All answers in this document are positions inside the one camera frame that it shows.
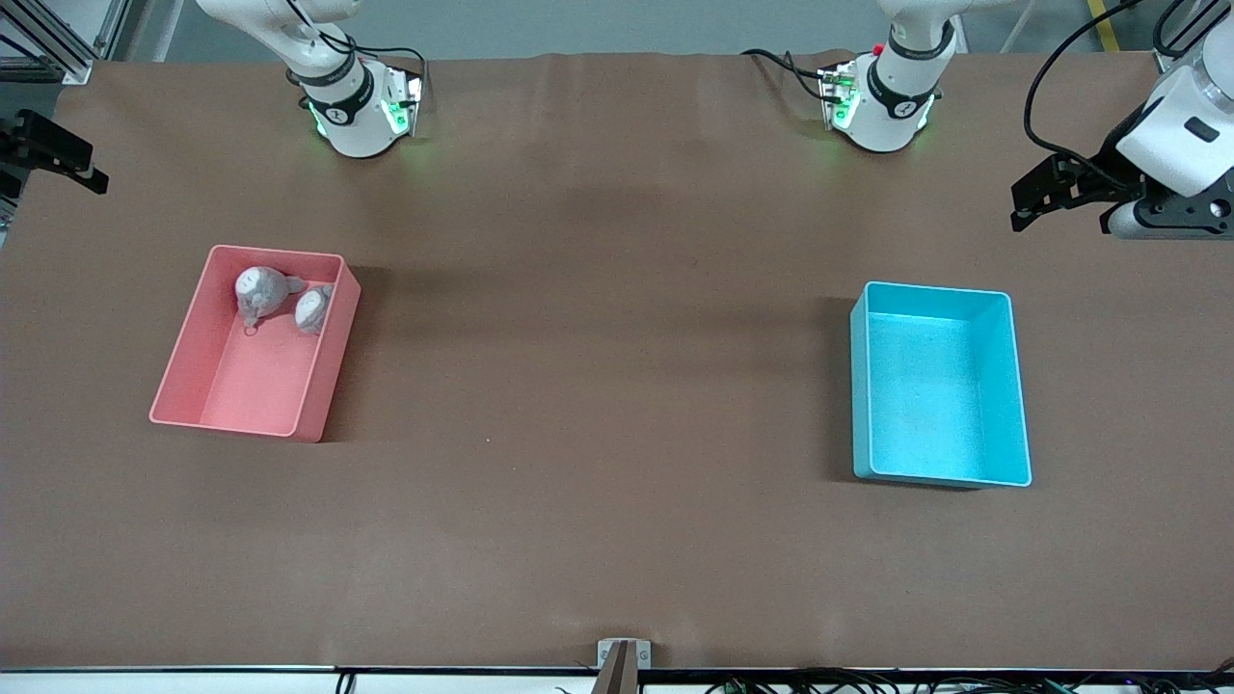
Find aluminium frame profile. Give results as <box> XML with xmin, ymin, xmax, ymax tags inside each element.
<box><xmin>0</xmin><ymin>0</ymin><xmax>94</xmax><ymax>86</ymax></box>
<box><xmin>1154</xmin><ymin>0</ymin><xmax>1208</xmax><ymax>74</ymax></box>
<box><xmin>94</xmin><ymin>0</ymin><xmax>133</xmax><ymax>61</ymax></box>

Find black arm base cable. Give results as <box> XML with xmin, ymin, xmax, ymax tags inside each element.
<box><xmin>740</xmin><ymin>48</ymin><xmax>832</xmax><ymax>102</ymax></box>
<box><xmin>284</xmin><ymin>0</ymin><xmax>431</xmax><ymax>102</ymax></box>

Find metal base connector plate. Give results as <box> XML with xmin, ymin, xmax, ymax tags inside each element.
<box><xmin>379</xmin><ymin>66</ymin><xmax>426</xmax><ymax>136</ymax></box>
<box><xmin>818</xmin><ymin>60</ymin><xmax>861</xmax><ymax>131</ymax></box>

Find black left arm base cable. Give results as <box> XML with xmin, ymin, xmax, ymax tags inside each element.
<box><xmin>740</xmin><ymin>48</ymin><xmax>832</xmax><ymax>102</ymax></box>

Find silver metal bracket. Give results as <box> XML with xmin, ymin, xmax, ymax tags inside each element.
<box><xmin>597</xmin><ymin>638</ymin><xmax>653</xmax><ymax>670</ymax></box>

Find blue plastic box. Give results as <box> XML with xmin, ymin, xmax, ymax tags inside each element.
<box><xmin>849</xmin><ymin>280</ymin><xmax>1033</xmax><ymax>490</ymax></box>

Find pink plastic box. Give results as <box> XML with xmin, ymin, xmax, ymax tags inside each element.
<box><xmin>148</xmin><ymin>244</ymin><xmax>362</xmax><ymax>443</ymax></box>

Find grey plush toy with keyring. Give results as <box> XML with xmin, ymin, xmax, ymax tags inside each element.
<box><xmin>235</xmin><ymin>266</ymin><xmax>308</xmax><ymax>337</ymax></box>

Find brown camera post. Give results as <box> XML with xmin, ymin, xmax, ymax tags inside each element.
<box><xmin>592</xmin><ymin>643</ymin><xmax>640</xmax><ymax>694</ymax></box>

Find black right arm base cable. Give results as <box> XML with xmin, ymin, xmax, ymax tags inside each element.
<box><xmin>284</xmin><ymin>0</ymin><xmax>431</xmax><ymax>102</ymax></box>

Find black left arm wrist cable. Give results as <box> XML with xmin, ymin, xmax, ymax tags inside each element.
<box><xmin>1024</xmin><ymin>0</ymin><xmax>1196</xmax><ymax>189</ymax></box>

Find grey plush toy eyes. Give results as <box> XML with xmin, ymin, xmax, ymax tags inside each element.
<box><xmin>293</xmin><ymin>283</ymin><xmax>334</xmax><ymax>336</ymax></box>

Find brown table cover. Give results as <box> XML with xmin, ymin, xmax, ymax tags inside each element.
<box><xmin>0</xmin><ymin>48</ymin><xmax>1234</xmax><ymax>673</ymax></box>

